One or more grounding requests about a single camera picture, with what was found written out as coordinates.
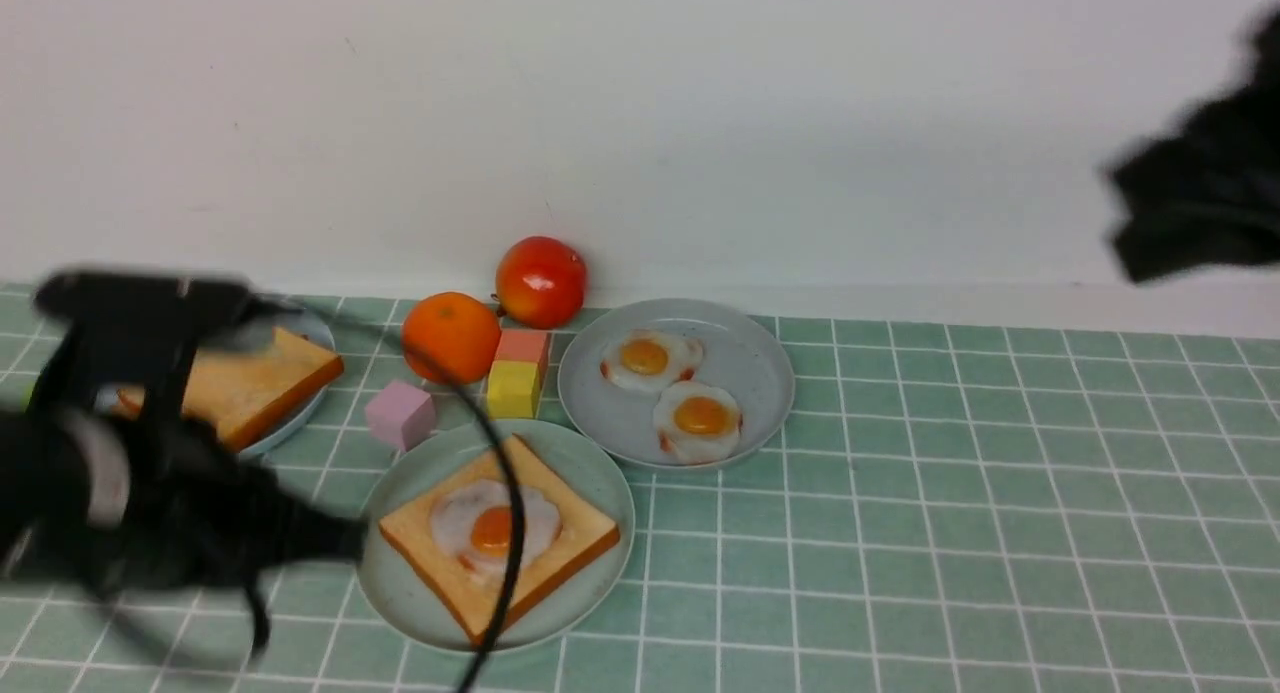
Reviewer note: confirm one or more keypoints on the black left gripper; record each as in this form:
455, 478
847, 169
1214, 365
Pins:
199, 517

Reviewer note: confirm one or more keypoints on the toast slice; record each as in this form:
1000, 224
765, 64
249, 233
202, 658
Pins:
570, 533
245, 396

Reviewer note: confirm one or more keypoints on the fried egg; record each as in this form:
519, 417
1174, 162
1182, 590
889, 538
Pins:
473, 525
647, 361
697, 424

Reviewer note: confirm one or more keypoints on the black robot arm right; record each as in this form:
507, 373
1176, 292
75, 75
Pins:
1206, 194

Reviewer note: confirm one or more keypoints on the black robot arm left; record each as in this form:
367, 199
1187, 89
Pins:
115, 505

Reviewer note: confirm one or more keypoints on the green empty plate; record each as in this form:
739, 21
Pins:
400, 583

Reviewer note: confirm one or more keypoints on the orange fruit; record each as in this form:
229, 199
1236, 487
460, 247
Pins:
454, 329

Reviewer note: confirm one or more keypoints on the yellow cube block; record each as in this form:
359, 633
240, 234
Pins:
513, 390

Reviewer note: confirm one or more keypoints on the salmon pink cube block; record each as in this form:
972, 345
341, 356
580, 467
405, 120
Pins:
525, 345

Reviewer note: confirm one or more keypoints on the red apple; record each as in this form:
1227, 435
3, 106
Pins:
541, 282

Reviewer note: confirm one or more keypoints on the grey egg plate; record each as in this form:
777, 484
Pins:
740, 356

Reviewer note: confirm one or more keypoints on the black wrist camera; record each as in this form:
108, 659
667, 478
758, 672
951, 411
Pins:
135, 329

